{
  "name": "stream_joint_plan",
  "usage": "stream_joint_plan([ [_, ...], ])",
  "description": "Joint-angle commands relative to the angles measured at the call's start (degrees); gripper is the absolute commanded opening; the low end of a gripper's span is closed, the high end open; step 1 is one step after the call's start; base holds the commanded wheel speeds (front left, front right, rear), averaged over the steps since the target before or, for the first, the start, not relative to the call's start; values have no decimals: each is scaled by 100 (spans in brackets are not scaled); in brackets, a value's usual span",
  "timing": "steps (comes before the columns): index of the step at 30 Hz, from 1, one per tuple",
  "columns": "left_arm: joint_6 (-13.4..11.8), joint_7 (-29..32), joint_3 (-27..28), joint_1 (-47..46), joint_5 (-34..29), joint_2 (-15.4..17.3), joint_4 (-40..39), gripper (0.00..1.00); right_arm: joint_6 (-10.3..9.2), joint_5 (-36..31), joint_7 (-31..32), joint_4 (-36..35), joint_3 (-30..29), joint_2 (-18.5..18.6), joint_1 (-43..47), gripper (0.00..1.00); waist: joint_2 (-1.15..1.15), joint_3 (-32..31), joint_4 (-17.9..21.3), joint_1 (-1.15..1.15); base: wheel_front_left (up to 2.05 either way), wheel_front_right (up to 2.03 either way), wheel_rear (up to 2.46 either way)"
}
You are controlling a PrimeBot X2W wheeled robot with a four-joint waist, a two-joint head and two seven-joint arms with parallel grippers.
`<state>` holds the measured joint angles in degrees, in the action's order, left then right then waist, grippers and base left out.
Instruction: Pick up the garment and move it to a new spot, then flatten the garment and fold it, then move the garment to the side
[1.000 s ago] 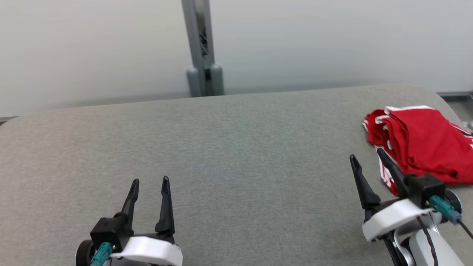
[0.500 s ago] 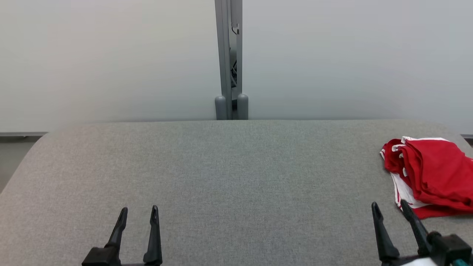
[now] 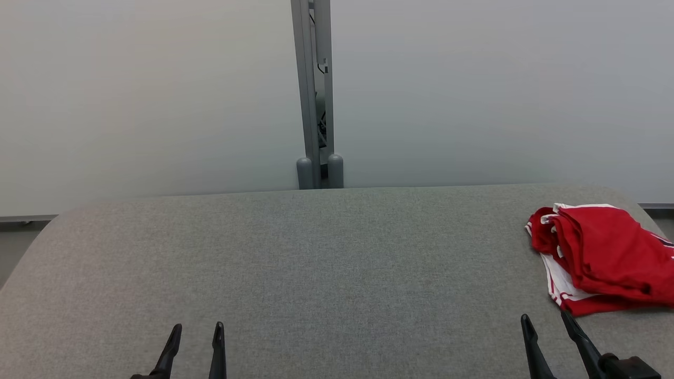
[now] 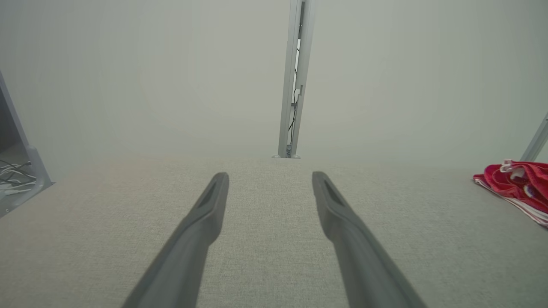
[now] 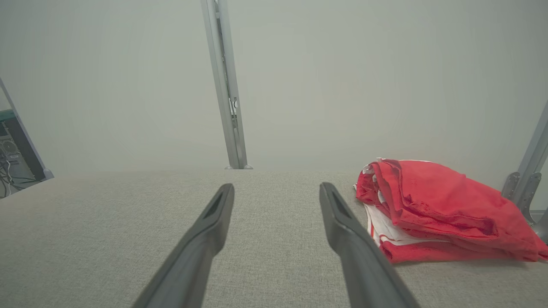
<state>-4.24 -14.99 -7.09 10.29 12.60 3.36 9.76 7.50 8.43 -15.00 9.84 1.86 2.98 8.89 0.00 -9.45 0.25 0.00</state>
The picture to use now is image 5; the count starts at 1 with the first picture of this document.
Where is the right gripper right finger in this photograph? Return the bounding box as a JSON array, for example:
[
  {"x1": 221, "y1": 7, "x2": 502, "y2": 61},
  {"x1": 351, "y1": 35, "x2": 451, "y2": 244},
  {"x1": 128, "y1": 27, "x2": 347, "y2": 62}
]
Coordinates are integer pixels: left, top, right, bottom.
[{"x1": 319, "y1": 182, "x2": 421, "y2": 308}]

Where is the grey aluminium frame post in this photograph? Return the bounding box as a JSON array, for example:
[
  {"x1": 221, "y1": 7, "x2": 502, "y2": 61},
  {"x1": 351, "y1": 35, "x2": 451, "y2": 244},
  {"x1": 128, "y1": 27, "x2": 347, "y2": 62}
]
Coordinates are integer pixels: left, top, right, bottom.
[
  {"x1": 0, "y1": 77, "x2": 54, "y2": 181},
  {"x1": 217, "y1": 0, "x2": 253, "y2": 170},
  {"x1": 201, "y1": 0, "x2": 239, "y2": 170},
  {"x1": 501, "y1": 101, "x2": 548, "y2": 225}
]

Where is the red jersey with black numerals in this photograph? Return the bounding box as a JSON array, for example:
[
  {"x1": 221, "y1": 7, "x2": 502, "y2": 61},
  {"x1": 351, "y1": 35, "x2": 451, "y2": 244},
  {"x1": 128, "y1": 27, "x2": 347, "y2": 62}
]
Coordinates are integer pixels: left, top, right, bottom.
[{"x1": 353, "y1": 157, "x2": 548, "y2": 264}]

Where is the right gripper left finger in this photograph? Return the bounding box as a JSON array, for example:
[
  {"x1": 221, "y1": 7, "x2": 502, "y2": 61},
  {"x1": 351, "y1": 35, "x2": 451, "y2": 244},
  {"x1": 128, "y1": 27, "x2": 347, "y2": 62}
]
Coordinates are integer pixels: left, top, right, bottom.
[{"x1": 132, "y1": 183, "x2": 235, "y2": 308}]

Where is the red garment with white band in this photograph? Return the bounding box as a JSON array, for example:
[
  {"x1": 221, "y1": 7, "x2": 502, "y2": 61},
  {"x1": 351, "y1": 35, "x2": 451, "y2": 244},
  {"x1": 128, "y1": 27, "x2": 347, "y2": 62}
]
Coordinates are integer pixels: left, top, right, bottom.
[{"x1": 356, "y1": 159, "x2": 548, "y2": 253}]

